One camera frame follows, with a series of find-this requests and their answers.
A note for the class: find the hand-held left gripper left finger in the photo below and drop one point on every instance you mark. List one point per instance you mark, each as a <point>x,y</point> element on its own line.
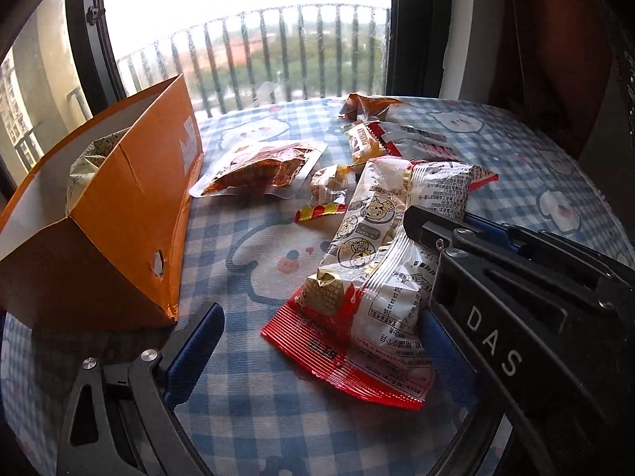
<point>196,347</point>

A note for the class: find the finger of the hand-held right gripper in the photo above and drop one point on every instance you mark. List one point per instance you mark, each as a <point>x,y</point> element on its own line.
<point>456,282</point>
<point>491,230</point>

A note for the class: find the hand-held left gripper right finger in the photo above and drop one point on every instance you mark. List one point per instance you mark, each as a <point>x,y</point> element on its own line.
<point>444,352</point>

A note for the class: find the red edged white snack packet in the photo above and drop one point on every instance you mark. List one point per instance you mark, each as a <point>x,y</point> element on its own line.
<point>387,337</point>

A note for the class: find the red yellow white snack packet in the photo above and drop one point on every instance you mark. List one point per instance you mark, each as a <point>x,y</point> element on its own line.
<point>411,141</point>

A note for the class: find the orange cardboard box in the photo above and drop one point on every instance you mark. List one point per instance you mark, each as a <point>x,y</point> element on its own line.
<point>124,238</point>

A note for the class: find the small packet with colourful edge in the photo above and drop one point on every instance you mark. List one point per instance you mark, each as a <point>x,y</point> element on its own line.
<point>327,186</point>

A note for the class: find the orange brown snack packet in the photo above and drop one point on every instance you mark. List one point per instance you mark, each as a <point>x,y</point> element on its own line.
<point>369,105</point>

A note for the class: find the clear packet of orange snack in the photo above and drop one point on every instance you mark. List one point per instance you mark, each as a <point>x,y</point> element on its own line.
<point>258,168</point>

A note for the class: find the blue checked tablecloth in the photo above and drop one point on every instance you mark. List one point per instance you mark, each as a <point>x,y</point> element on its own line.
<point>258,258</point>

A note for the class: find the brown curtain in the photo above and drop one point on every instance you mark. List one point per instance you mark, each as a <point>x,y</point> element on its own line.
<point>550,49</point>

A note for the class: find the balcony railing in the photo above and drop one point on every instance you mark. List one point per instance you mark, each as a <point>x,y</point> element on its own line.
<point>322,6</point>

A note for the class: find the apartment building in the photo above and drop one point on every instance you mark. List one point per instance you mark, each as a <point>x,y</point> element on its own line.
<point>17,119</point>

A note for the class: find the black window mullion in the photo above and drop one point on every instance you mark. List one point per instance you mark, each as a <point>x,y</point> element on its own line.
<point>96,59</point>

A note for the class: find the black window frame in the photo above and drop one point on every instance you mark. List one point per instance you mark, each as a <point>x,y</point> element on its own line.
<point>411,29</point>

